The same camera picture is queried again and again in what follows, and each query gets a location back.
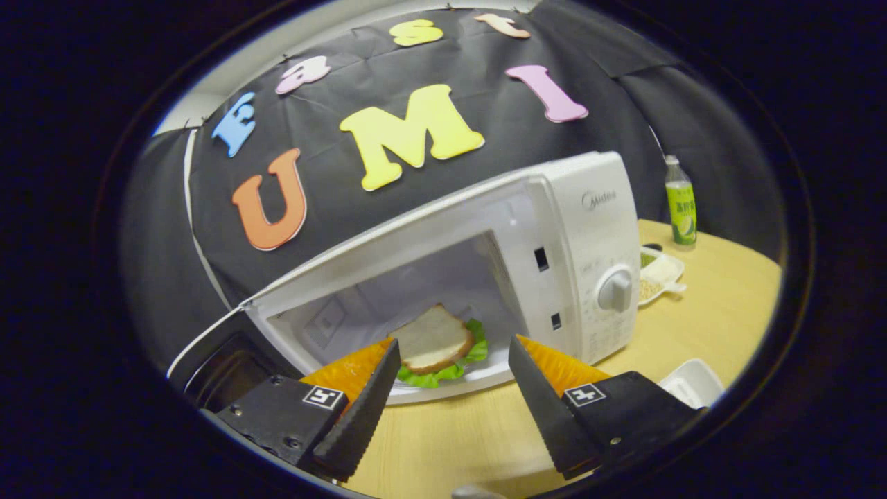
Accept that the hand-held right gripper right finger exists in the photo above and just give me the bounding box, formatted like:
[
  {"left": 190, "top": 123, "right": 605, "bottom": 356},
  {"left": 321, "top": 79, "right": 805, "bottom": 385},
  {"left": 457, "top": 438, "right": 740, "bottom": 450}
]
[{"left": 508, "top": 334, "right": 701, "bottom": 480}]

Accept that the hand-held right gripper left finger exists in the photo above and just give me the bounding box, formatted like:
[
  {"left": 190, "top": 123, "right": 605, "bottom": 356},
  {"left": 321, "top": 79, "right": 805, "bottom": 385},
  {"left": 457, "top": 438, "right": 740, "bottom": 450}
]
[{"left": 215, "top": 338, "right": 402, "bottom": 484}]

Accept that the sandwich with lettuce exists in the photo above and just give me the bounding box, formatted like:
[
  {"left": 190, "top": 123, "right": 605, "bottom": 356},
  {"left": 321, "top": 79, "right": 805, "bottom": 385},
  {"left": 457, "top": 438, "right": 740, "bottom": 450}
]
[{"left": 388, "top": 303, "right": 489, "bottom": 389}]

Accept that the white microwave oven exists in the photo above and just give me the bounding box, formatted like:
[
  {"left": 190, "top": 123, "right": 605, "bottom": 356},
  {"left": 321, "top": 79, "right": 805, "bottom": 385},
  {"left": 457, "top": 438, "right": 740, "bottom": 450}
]
[{"left": 166, "top": 151, "right": 642, "bottom": 411}]

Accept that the white rectangular tray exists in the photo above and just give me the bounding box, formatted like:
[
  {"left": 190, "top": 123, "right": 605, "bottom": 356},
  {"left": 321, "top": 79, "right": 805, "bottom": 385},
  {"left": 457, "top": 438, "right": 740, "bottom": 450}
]
[{"left": 658, "top": 358, "right": 726, "bottom": 410}]

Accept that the white divided dish with beans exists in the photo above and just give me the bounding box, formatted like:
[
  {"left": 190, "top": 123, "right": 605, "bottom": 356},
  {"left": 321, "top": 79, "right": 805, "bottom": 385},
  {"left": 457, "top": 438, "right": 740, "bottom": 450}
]
[{"left": 638, "top": 244, "right": 688, "bottom": 307}]

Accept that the black backdrop cloth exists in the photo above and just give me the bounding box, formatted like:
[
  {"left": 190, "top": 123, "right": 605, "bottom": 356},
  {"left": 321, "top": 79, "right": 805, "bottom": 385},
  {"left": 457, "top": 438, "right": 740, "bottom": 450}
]
[{"left": 121, "top": 0, "right": 787, "bottom": 375}]

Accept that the green drink bottle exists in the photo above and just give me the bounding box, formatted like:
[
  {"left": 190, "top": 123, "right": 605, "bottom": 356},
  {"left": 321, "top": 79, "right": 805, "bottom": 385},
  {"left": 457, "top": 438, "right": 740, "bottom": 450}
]
[{"left": 664, "top": 154, "right": 698, "bottom": 247}]

